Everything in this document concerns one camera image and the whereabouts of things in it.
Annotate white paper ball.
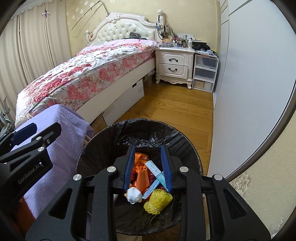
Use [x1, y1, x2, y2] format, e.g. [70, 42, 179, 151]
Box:
[125, 187, 142, 204]

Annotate orange paper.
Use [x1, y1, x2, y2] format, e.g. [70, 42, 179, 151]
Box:
[134, 169, 150, 194]

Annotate orange snack bag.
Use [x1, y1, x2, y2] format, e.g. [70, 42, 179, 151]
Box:
[131, 153, 149, 182]

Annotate yellow foam fruit net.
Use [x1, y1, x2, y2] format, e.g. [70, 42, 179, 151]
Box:
[144, 189, 173, 215]

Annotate teal toothpaste tube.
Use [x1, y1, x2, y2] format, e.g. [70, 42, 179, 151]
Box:
[145, 160, 168, 190]

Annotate black lined trash bin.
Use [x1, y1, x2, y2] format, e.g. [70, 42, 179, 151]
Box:
[75, 118, 203, 235]

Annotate grey desk chair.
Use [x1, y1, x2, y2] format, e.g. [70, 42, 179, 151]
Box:
[1, 97, 15, 138]

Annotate purple tablecloth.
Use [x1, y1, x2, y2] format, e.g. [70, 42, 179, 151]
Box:
[17, 104, 94, 218]

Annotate beige curtains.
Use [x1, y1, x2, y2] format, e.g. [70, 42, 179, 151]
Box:
[1, 1, 71, 106]

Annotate white under-bed storage box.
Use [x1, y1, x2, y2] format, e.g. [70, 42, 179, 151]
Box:
[103, 79, 144, 126]

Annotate white bed with floral cover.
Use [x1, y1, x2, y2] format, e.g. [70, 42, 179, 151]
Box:
[15, 12, 159, 126]

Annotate white sliding wardrobe door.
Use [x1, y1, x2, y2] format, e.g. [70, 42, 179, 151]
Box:
[208, 1, 295, 180]

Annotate clear plastic drawer unit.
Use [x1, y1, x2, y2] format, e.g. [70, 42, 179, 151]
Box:
[192, 51, 219, 93]

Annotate white two-drawer nightstand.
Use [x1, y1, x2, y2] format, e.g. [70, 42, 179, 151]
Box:
[155, 47, 195, 89]

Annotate clutter on nightstand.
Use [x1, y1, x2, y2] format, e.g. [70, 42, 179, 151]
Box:
[156, 13, 195, 48]

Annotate black clothes pile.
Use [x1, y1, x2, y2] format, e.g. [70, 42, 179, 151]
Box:
[192, 41, 211, 52]

